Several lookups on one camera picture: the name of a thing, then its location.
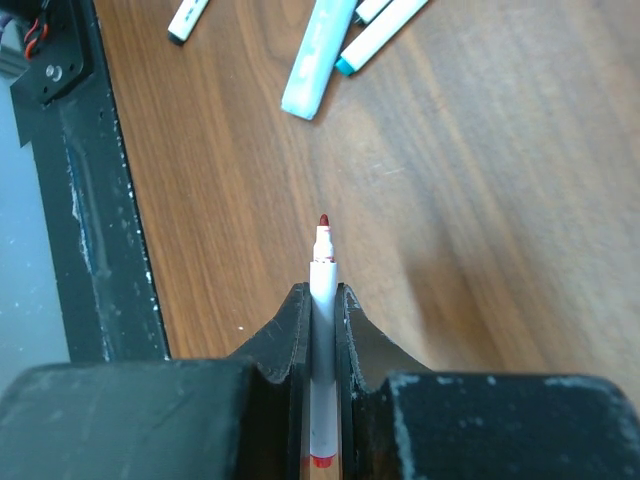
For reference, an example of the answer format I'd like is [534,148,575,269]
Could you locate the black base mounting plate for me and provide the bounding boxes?
[2,1,170,362]

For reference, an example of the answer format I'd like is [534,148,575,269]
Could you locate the black cap whiteboard marker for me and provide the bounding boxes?
[354,0,391,25]

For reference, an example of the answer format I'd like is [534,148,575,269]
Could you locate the black cap marker lower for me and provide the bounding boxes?
[167,0,209,46]

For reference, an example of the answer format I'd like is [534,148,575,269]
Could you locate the teal cap whiteboard marker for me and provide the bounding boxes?
[335,0,428,76]

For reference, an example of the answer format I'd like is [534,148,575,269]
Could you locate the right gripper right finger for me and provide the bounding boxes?
[335,284,639,479]

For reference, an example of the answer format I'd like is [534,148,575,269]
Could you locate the red marker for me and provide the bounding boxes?
[309,214,338,469]

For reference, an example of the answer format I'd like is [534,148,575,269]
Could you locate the light blue highlighter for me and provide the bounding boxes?
[281,0,358,120]

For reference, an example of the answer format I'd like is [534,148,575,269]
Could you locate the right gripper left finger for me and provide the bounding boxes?
[1,283,311,479]

